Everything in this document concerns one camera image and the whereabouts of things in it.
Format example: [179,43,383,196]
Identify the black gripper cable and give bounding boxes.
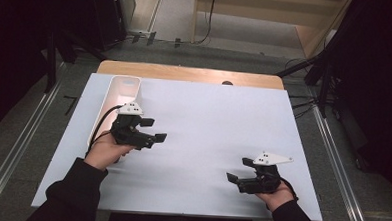
[277,176,301,203]
[85,103,124,159]

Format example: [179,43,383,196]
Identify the white board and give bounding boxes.
[31,70,329,221]

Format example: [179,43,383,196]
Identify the person's right hand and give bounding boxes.
[254,180,296,214]

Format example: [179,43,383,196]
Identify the person's left hand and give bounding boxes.
[83,130,136,174]

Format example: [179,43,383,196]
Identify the white plastic bin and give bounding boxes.
[87,73,143,165]

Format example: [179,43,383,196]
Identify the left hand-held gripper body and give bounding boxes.
[109,100,159,153]

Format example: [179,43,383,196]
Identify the light wooden furniture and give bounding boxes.
[190,0,354,61]

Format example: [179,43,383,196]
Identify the metal floor rail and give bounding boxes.
[0,59,68,217]
[306,105,378,221]

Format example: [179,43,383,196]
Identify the black cabinet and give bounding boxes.
[85,0,131,52]

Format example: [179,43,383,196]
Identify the black hanging cable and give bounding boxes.
[190,0,218,47]

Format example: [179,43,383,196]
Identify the wooden table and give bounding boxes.
[95,59,286,91]

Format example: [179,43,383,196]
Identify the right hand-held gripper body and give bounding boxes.
[235,149,295,197]

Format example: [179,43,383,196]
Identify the black metal stand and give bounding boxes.
[273,0,367,121]

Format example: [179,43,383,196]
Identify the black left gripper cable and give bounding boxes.
[85,103,124,159]

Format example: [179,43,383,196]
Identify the black floor cables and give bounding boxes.
[282,56,321,121]

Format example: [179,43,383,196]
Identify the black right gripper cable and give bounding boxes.
[277,176,301,203]

